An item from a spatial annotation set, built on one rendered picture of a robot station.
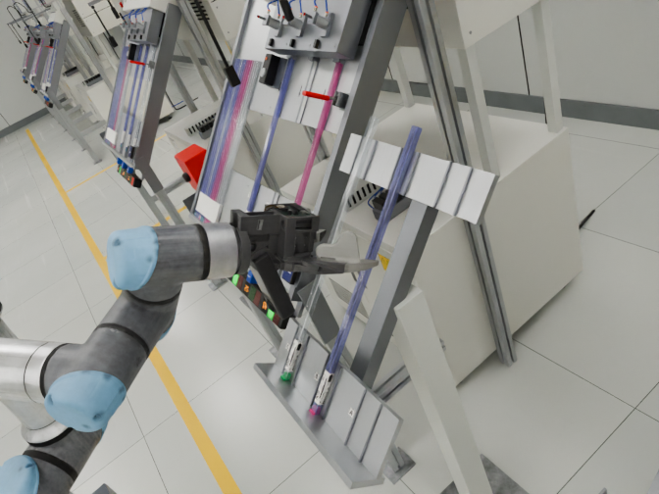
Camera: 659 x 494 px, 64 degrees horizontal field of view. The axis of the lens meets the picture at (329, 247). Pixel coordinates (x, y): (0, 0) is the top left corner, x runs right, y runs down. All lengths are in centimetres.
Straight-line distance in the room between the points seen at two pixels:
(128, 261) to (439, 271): 97
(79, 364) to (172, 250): 17
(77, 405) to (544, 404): 137
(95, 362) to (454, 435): 78
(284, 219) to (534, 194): 107
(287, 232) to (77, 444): 70
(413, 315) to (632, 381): 98
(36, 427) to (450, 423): 81
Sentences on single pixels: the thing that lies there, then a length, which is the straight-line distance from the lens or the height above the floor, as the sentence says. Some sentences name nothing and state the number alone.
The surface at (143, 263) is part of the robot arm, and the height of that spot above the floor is 115.
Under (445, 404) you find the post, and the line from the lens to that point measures 112.
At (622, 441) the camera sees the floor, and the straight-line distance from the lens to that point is 168.
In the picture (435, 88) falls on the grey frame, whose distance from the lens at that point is 124.
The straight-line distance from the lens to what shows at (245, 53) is 170.
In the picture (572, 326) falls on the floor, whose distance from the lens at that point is 192.
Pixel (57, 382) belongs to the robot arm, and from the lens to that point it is 68.
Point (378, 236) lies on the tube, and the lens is 84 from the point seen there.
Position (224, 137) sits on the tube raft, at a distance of 165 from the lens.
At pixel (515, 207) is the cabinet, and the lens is 160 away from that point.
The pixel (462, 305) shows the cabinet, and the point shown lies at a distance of 157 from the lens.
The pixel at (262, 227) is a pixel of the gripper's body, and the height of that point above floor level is 109.
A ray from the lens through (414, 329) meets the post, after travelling 94.
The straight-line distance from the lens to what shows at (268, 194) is 136.
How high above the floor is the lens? 143
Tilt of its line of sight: 33 degrees down
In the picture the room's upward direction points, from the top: 24 degrees counter-clockwise
